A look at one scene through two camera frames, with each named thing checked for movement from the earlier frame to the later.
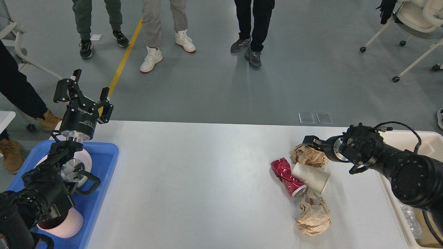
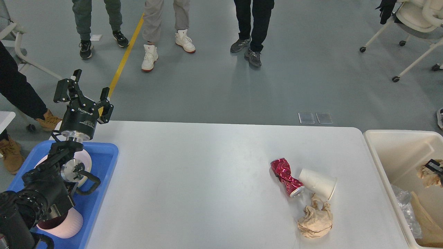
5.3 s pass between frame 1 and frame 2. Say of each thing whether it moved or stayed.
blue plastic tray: stayed
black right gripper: moved
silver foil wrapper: stayed
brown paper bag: stayed
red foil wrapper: stayed
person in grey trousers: stayed
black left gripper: stayed
